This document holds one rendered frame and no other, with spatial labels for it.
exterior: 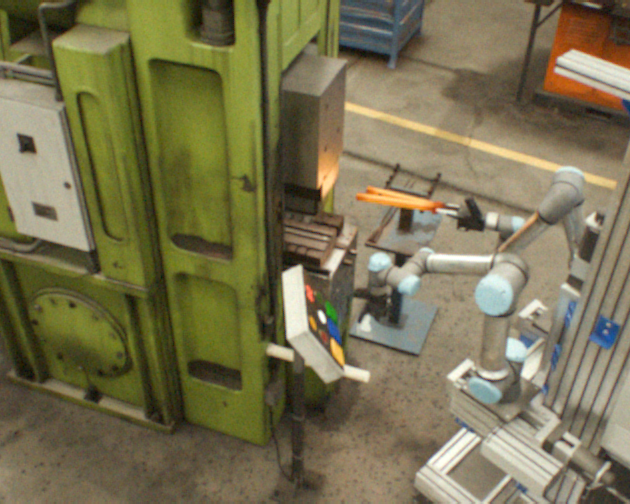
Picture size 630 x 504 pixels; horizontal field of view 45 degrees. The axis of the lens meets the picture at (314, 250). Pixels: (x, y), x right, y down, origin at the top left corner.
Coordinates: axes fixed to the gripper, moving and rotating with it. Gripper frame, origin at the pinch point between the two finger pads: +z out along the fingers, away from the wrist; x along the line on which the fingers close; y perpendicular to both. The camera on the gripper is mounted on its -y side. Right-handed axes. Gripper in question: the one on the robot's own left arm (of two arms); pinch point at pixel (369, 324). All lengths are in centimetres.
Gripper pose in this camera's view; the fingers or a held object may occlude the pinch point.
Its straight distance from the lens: 297.4
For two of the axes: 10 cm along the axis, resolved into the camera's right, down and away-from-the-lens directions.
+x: 7.1, -4.4, 5.5
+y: 7.0, 4.7, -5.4
